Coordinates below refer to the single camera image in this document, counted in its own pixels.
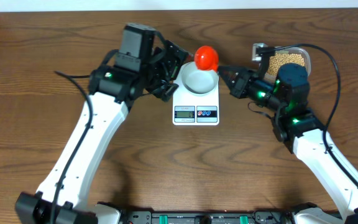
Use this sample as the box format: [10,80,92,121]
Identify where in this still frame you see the pile of soybeans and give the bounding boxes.
[267,53,305,76]

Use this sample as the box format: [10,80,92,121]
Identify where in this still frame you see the white digital kitchen scale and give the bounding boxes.
[172,67,219,126]

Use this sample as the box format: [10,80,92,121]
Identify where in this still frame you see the clear plastic container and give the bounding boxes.
[264,47,311,83]

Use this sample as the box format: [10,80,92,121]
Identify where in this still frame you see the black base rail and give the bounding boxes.
[118,210,294,224]

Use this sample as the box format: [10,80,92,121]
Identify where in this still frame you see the grey round bowl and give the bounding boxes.
[181,62,219,95]

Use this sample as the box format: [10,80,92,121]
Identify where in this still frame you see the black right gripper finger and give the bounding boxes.
[218,65,244,75]
[219,73,237,90]

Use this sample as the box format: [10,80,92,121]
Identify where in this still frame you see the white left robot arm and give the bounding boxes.
[15,40,191,223]

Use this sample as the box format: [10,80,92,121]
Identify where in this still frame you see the red plastic measuring scoop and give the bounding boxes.
[194,45,219,72]

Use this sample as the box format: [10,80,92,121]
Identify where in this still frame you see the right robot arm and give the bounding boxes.
[218,63,358,223]

